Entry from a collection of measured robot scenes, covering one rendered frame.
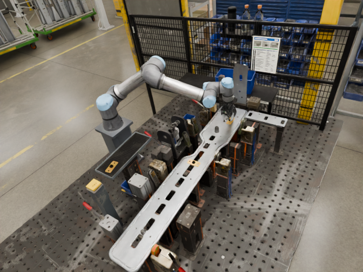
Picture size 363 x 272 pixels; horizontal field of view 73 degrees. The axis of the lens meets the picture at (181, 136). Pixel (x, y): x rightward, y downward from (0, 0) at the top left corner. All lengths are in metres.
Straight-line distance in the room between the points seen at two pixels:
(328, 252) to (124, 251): 1.73
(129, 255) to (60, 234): 0.73
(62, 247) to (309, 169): 1.78
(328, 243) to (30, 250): 2.26
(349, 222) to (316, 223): 0.28
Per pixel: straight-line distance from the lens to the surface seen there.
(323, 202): 2.78
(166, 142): 1.62
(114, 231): 1.39
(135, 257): 1.33
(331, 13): 2.01
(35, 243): 2.02
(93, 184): 1.45
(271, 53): 2.13
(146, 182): 1.42
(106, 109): 1.76
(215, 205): 1.75
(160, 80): 1.50
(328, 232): 2.62
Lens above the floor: 2.18
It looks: 41 degrees down
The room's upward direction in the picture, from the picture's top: 9 degrees counter-clockwise
